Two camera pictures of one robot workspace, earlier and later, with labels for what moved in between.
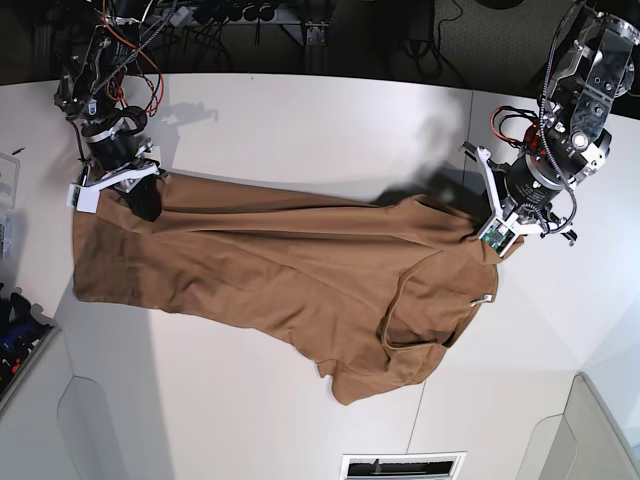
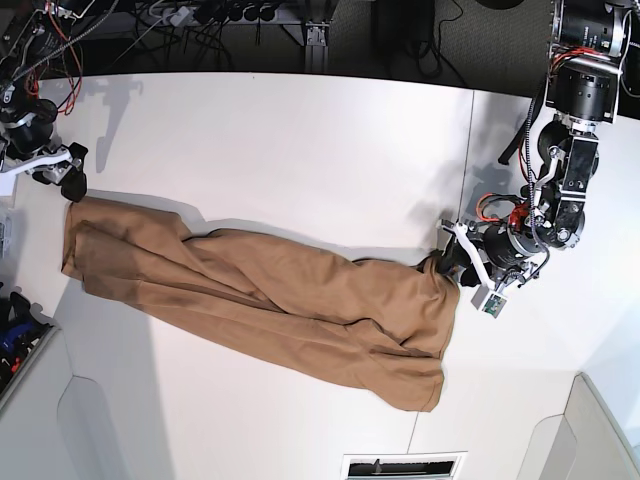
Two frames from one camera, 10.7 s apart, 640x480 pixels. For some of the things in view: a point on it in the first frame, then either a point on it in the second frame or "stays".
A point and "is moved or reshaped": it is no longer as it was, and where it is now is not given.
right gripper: [524, 193] to [501, 254]
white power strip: [178, 18] stays
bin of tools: [24, 340] stays
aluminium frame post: [315, 47] stays
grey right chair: [581, 443] stays
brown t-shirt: [375, 288] is moved or reshaped
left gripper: [117, 160] to [29, 147]
